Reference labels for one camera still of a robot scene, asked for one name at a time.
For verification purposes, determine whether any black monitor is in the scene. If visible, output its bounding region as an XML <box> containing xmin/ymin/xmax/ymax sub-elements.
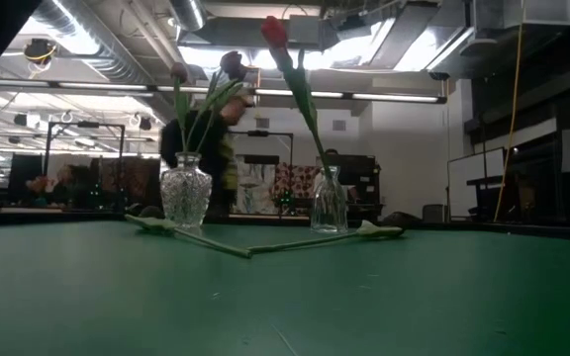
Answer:
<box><xmin>7</xmin><ymin>153</ymin><xmax>44</xmax><ymax>205</ymax></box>

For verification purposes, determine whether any wide cut-glass vase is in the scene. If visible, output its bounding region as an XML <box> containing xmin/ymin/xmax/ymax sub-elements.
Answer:
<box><xmin>159</xmin><ymin>151</ymin><xmax>214</xmax><ymax>229</ymax></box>

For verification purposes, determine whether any white board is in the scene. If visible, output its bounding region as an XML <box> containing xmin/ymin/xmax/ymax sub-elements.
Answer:
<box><xmin>446</xmin><ymin>146</ymin><xmax>508</xmax><ymax>219</ymax></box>

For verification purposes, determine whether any green table mat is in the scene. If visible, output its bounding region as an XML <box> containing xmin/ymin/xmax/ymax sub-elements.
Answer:
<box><xmin>0</xmin><ymin>220</ymin><xmax>570</xmax><ymax>356</ymax></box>

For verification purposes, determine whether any narrow glass bottle vase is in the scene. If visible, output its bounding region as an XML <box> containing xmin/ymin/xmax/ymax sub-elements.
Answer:
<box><xmin>310</xmin><ymin>165</ymin><xmax>349</xmax><ymax>234</ymax></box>

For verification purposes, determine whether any person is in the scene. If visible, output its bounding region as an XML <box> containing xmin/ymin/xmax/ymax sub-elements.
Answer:
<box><xmin>158</xmin><ymin>93</ymin><xmax>256</xmax><ymax>223</ymax></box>
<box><xmin>54</xmin><ymin>165</ymin><xmax>91</xmax><ymax>209</ymax></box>

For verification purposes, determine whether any black cabinet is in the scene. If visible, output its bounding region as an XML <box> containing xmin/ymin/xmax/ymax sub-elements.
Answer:
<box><xmin>323</xmin><ymin>153</ymin><xmax>381</xmax><ymax>222</ymax></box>

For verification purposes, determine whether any black ceiling cord reel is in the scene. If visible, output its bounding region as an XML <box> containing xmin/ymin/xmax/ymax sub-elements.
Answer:
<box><xmin>22</xmin><ymin>38</ymin><xmax>58</xmax><ymax>68</ymax></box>

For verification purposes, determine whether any patterned fabric panel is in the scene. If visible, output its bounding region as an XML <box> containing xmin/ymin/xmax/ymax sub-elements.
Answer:
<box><xmin>99</xmin><ymin>156</ymin><xmax>161</xmax><ymax>209</ymax></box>

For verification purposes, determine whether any corrugated silver air duct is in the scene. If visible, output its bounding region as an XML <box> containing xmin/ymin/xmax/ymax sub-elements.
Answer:
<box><xmin>32</xmin><ymin>0</ymin><xmax>187</xmax><ymax>130</ymax></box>

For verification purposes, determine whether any silver round air duct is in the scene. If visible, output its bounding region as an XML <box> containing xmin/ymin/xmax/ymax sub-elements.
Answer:
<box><xmin>168</xmin><ymin>0</ymin><xmax>208</xmax><ymax>32</ymax></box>

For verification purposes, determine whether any long ceiling light strip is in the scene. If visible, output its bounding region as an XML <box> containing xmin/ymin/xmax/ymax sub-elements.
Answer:
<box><xmin>163</xmin><ymin>84</ymin><xmax>448</xmax><ymax>105</ymax></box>

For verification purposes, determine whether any dark maroon artificial tulip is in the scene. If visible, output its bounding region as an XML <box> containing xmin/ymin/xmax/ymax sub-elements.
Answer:
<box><xmin>193</xmin><ymin>62</ymin><xmax>249</xmax><ymax>159</ymax></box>
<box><xmin>169</xmin><ymin>61</ymin><xmax>192</xmax><ymax>159</ymax></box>
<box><xmin>190</xmin><ymin>49</ymin><xmax>244</xmax><ymax>159</ymax></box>

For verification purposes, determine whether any black aluminium rig frame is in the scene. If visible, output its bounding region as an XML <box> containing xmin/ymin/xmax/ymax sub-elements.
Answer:
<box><xmin>0</xmin><ymin>207</ymin><xmax>570</xmax><ymax>243</ymax></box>

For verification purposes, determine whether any black station frame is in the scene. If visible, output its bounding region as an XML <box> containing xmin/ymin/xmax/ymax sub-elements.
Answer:
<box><xmin>43</xmin><ymin>121</ymin><xmax>127</xmax><ymax>212</ymax></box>
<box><xmin>230</xmin><ymin>130</ymin><xmax>295</xmax><ymax>215</ymax></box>

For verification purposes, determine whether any grey bin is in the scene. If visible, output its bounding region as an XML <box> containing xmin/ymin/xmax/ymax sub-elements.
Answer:
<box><xmin>422</xmin><ymin>203</ymin><xmax>445</xmax><ymax>222</ymax></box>

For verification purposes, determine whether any yellow cable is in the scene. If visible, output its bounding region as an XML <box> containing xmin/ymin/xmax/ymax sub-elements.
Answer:
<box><xmin>492</xmin><ymin>0</ymin><xmax>527</xmax><ymax>223</ymax></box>

